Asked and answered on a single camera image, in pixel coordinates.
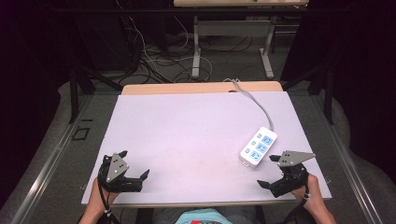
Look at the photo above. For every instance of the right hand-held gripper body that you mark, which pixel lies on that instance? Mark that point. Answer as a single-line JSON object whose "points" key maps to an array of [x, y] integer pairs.
{"points": [[292, 177]]}

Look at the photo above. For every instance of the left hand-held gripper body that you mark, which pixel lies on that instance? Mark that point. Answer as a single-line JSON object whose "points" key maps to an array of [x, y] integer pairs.
{"points": [[116, 168]]}

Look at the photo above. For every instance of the person's right hand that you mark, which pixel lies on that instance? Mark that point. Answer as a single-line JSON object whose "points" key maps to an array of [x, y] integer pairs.
{"points": [[311, 196]]}

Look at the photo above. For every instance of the person's left hand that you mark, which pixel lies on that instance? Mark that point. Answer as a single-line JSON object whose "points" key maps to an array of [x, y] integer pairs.
{"points": [[99, 199]]}

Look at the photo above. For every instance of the white power strip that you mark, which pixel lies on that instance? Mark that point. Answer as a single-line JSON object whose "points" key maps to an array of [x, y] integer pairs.
{"points": [[258, 147]]}

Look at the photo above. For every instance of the person's grey trousers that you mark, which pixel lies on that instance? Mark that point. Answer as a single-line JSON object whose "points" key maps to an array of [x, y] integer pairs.
{"points": [[246, 216]]}

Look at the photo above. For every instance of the white board table cover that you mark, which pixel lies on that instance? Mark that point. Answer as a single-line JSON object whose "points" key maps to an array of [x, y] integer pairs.
{"points": [[186, 140]]}

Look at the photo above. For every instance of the person's teal shirt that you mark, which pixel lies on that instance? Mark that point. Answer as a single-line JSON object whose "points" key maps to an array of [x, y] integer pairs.
{"points": [[204, 217]]}

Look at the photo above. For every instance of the black metal stand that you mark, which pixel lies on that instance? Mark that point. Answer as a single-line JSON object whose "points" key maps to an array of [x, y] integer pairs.
{"points": [[74, 93], [328, 93]]}

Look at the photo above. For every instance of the wooden table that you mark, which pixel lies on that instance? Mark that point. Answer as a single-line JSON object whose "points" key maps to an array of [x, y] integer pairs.
{"points": [[186, 87]]}

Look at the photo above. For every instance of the metal floor rail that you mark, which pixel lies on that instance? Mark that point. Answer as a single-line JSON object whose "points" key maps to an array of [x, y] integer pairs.
{"points": [[345, 161], [46, 168]]}

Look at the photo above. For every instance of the white metal desk frame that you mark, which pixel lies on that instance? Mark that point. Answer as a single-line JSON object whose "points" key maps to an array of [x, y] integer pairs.
{"points": [[230, 29]]}

